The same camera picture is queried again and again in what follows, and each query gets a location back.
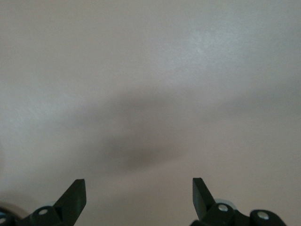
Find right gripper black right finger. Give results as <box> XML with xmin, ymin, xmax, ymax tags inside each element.
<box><xmin>190</xmin><ymin>177</ymin><xmax>288</xmax><ymax>226</ymax></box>

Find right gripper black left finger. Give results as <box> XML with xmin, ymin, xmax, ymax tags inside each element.
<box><xmin>0</xmin><ymin>179</ymin><xmax>87</xmax><ymax>226</ymax></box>

